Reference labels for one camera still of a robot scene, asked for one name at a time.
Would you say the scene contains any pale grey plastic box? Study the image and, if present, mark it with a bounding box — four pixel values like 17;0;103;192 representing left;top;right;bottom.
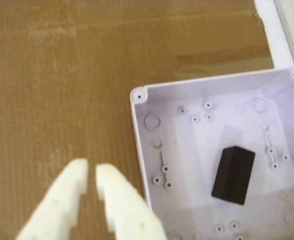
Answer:
130;67;294;240

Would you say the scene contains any brown cardboard sheet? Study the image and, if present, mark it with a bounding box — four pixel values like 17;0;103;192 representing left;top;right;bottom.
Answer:
0;0;274;240

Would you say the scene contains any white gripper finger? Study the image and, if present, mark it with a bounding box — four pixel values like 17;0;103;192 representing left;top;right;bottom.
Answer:
95;163;167;240
15;158;90;240

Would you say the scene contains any black rectangular block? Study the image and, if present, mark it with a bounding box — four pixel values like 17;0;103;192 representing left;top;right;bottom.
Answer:
211;145;256;206

